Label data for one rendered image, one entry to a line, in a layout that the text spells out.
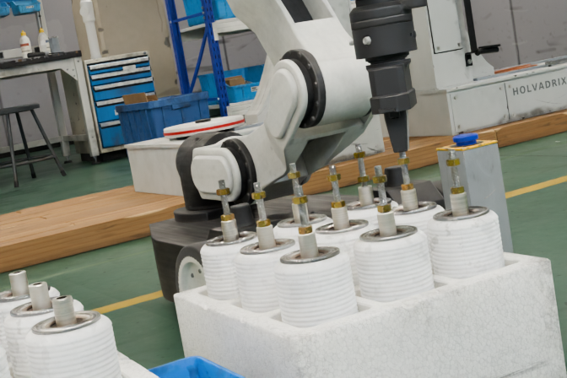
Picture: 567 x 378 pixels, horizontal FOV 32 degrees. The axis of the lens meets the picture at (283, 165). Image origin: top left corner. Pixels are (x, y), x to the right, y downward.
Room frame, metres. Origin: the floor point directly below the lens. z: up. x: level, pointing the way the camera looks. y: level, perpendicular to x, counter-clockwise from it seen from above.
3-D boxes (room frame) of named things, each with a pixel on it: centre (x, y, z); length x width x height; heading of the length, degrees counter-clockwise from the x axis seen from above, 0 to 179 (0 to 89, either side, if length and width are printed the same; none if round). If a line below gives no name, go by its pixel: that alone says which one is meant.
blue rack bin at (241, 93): (6.73, 0.20, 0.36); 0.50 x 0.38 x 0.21; 30
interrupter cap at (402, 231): (1.28, -0.12, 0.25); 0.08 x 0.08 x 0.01
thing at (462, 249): (1.33, -0.22, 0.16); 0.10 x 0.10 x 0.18
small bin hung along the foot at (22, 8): (7.09, 1.58, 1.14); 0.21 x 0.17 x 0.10; 29
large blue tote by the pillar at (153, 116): (6.10, 0.66, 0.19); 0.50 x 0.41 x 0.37; 33
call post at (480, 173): (1.58, -0.29, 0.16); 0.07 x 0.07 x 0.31; 27
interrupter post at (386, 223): (1.28, -0.12, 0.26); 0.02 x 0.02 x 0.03
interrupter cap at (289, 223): (1.49, -0.01, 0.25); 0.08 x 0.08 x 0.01
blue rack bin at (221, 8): (6.75, 0.21, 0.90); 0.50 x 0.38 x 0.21; 30
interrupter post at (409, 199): (1.44, -0.17, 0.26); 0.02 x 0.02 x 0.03
